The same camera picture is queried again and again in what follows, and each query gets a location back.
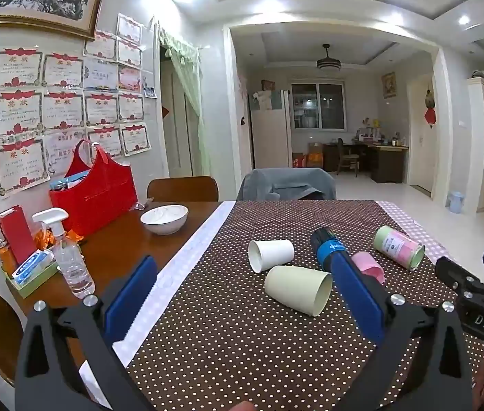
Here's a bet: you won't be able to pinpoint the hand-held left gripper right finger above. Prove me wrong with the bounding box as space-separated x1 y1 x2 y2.
331 252 476 411

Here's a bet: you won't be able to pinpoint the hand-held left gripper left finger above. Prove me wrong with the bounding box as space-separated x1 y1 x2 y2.
14 256 158 411

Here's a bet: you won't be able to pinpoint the pale green cup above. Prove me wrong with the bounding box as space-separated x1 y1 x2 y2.
265 265 334 317

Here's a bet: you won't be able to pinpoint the green and pink printed cup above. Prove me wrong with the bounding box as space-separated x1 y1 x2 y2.
373 225 425 271

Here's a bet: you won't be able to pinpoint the blue and black cup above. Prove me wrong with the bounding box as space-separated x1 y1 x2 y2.
310 227 349 272

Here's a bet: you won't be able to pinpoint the white paper cup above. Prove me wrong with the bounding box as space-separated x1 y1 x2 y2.
248 239 295 273

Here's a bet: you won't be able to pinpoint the clear spray bottle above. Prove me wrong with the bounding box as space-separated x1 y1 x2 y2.
32 208 96 299

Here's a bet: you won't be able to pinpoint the white bowl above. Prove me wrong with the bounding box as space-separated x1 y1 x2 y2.
140 204 189 236

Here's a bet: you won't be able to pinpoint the brown polka dot tablecloth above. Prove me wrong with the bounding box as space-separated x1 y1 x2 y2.
126 200 484 411

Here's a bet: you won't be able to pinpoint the green tray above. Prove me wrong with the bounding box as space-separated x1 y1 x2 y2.
5 261 60 299

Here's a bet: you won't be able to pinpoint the red basket bag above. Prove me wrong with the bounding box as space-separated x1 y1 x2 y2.
49 139 138 238

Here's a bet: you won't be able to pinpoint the orange snack packets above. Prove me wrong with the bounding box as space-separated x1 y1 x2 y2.
32 229 84 251

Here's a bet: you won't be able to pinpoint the blue and white box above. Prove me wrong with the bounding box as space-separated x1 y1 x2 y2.
13 250 54 287

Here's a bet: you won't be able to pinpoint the white door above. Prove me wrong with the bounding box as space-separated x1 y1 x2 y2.
407 75 435 193

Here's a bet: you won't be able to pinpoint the dark wooden desk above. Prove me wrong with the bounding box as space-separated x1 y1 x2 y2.
323 141 409 183

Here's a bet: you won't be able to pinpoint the red box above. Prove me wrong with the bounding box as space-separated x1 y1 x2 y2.
0 205 37 266

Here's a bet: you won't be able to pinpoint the dark desk chair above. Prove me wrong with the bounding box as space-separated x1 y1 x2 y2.
335 138 360 177

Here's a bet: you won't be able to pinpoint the orange cardboard boxes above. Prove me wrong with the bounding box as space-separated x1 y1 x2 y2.
292 142 324 169

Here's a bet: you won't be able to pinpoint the chair with grey cover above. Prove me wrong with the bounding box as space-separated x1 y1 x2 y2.
237 168 337 201

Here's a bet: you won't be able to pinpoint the red door ornament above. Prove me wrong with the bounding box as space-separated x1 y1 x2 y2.
424 88 437 126

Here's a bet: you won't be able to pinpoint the white refrigerator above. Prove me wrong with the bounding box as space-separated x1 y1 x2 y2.
250 90 292 170

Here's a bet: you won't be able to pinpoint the window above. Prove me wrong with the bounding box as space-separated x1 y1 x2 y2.
291 81 346 130

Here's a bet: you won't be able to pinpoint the green door curtain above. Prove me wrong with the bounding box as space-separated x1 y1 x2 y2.
158 26 206 176

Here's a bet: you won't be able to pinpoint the ceiling lamp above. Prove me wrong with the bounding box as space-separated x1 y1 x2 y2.
316 44 342 71

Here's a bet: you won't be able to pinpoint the framed wall picture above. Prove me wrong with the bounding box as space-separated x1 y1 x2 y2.
381 72 397 98

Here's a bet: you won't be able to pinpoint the wall of paper certificates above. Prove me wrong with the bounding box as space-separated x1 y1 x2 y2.
0 13 153 200

